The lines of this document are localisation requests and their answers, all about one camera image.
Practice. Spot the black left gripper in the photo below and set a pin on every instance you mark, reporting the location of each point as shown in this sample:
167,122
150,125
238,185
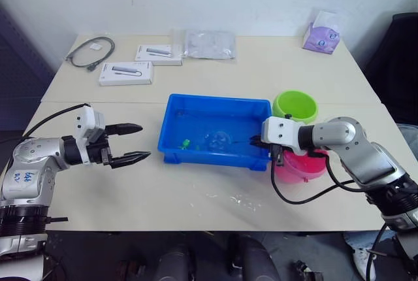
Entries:
98,152

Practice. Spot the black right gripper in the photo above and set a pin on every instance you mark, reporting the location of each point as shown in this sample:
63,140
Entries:
277,155

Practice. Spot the clear round fishing net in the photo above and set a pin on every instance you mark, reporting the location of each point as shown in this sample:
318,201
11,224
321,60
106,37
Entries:
218,140

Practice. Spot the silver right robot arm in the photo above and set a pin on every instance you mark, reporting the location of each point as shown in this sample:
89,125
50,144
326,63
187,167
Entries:
336,134

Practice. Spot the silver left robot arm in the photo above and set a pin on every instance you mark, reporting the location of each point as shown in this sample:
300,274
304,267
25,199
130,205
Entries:
32,157

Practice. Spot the green plastic bucket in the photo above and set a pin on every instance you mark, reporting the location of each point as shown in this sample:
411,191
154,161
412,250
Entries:
294,104

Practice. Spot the pink plastic bucket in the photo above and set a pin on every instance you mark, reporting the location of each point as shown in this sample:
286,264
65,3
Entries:
300,171

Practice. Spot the blue plastic tub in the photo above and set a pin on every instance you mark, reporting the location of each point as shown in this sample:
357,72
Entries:
209,158

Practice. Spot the green toy fish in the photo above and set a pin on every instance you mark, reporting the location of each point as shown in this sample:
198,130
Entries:
186,143

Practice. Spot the white product box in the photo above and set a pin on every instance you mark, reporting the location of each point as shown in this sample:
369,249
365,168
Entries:
127,73
158,55

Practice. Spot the small white tag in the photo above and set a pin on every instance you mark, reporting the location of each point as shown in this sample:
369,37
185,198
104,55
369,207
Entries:
95,46

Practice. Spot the clear plastic bag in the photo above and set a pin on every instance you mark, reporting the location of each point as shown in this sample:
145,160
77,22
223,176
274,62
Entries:
209,44

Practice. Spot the dark rounded shape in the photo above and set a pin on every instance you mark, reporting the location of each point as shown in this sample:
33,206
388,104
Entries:
251,258
173,264

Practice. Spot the purple tissue pack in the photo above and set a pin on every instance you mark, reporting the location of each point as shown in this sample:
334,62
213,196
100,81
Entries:
320,37

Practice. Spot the dark partition panel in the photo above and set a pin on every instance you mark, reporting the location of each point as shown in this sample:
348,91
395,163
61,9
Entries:
19,81

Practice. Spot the person in blue jeans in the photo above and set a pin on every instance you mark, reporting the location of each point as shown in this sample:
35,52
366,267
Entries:
362,261

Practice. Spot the black chair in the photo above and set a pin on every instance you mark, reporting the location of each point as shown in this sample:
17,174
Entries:
398,65

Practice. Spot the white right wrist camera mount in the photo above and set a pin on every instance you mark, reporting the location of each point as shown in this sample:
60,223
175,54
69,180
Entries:
281,130

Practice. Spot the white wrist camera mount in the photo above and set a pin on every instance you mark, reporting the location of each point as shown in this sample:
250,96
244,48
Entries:
85,121
281,130

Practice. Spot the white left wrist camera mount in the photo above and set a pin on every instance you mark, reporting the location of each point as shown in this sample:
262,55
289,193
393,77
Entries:
85,121

